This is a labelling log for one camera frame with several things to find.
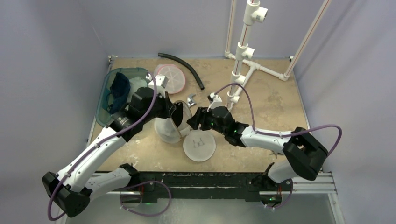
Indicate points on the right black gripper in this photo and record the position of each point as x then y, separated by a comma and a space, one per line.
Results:
204, 117

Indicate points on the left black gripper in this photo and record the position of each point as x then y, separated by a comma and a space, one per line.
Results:
169, 107

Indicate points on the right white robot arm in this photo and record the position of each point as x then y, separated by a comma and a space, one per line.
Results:
304, 154

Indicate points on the white PVC pipe rack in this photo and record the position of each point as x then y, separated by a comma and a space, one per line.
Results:
244, 67

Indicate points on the white cloth garment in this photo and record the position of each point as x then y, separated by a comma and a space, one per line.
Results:
136, 83

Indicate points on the red handled adjustable wrench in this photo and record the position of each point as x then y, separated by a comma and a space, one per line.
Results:
190, 100

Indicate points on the teal plastic bin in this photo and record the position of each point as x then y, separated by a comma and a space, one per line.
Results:
103, 117

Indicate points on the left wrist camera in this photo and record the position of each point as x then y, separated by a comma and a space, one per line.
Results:
159, 81

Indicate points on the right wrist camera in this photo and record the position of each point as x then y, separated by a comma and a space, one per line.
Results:
215, 101

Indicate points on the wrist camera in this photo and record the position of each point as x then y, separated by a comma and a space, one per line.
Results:
215, 101
159, 81

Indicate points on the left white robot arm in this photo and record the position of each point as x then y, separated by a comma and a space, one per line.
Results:
73, 187

